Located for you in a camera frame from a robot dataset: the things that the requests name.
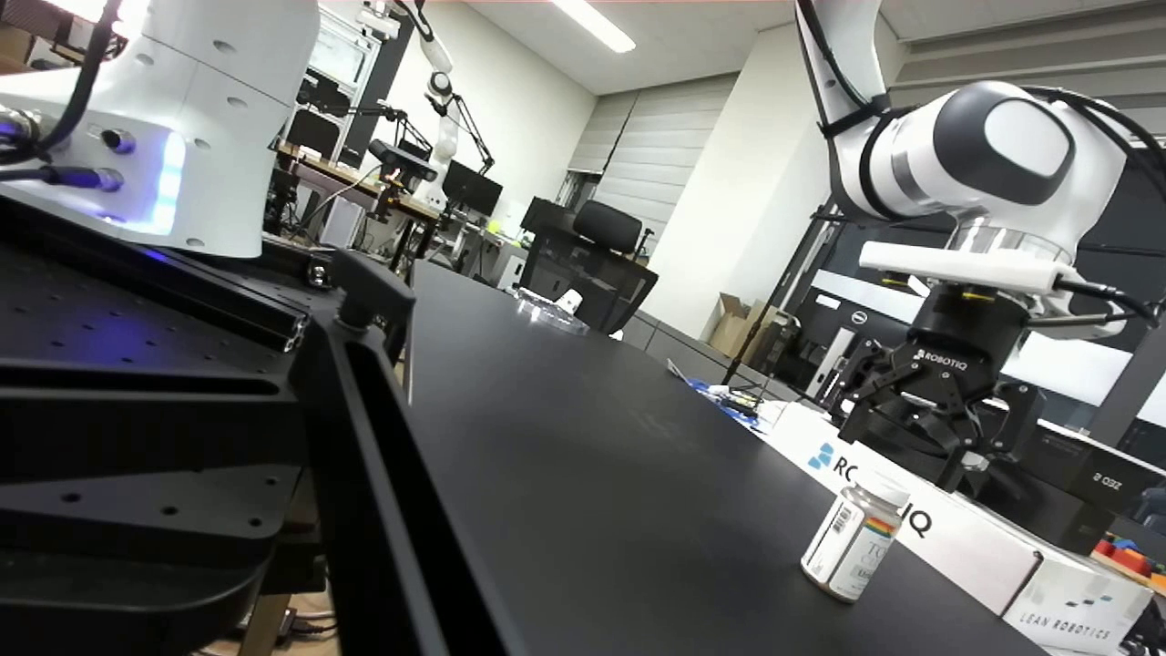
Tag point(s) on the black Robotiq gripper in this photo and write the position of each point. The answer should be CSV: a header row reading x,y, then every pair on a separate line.
x,y
971,333

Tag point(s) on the white bottle with label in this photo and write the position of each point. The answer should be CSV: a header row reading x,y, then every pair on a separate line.
x,y
852,548

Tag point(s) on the long white Robotiq box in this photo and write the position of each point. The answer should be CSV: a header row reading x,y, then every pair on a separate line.
x,y
959,533

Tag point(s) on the blue and white item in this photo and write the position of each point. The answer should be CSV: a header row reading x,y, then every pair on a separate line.
x,y
727,395

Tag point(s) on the brown cardboard box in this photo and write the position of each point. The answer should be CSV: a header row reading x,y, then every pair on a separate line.
x,y
729,325

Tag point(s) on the small white printed box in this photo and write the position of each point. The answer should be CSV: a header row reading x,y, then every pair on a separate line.
x,y
1077,605

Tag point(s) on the red object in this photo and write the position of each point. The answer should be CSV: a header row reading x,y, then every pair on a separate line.
x,y
1125,557

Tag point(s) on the black office chair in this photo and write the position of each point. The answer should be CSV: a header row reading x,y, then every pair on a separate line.
x,y
606,260
549,222

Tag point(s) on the small white object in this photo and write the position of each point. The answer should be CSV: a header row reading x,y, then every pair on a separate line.
x,y
566,301

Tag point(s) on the black computer monitor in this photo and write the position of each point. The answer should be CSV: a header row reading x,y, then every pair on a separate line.
x,y
472,187

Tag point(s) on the ceiling strip light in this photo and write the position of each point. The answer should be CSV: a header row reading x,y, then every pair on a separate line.
x,y
589,24

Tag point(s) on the wooden desk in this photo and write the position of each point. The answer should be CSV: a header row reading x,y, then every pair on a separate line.
x,y
350,183

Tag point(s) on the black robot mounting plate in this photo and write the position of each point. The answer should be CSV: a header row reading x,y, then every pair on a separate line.
x,y
123,403

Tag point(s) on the grey wrist camera bar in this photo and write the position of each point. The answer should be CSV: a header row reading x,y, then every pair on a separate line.
x,y
971,262

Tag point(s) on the black background camera stand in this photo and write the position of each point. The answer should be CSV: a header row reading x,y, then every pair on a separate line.
x,y
423,85

